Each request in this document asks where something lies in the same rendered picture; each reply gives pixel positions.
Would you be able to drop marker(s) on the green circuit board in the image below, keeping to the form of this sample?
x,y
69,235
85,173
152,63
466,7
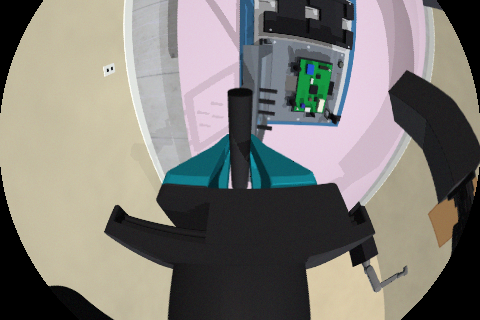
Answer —
x,y
313,84

